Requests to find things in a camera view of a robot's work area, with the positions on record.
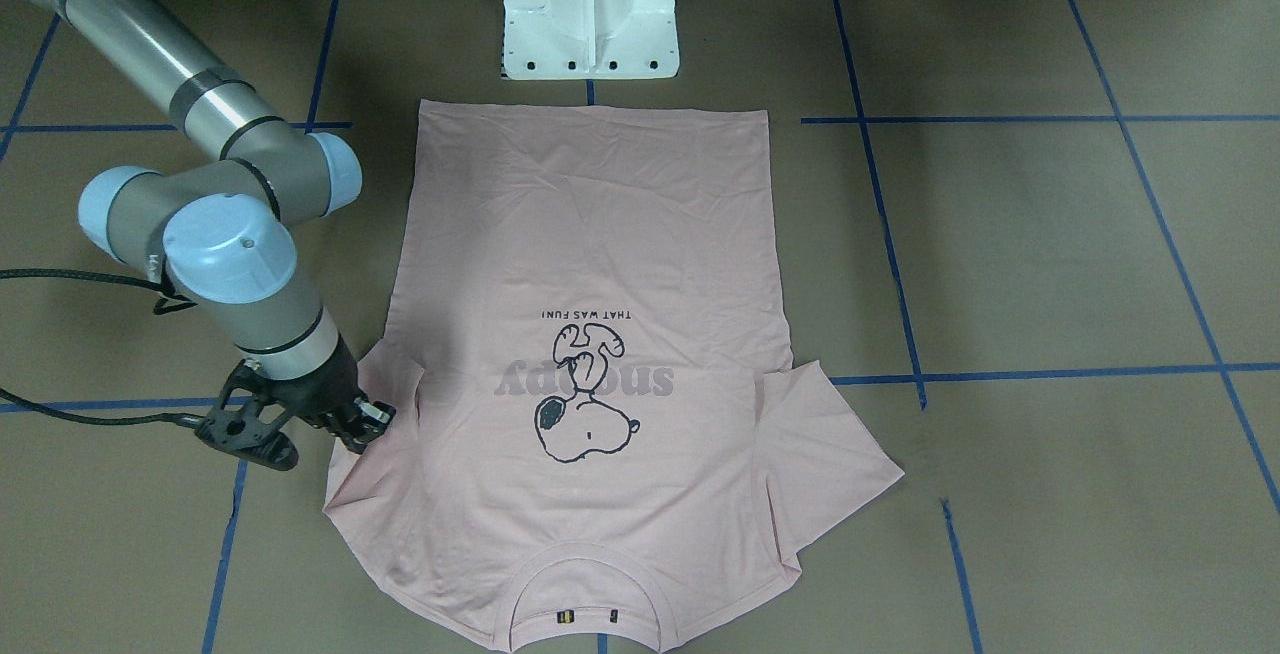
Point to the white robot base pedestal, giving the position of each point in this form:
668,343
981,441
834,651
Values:
550,40

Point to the pink Snoopy t-shirt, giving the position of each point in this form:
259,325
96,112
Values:
600,427

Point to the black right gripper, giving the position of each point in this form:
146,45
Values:
318,390

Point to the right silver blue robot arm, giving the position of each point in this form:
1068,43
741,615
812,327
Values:
218,236

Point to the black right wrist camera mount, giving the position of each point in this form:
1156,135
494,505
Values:
247,421

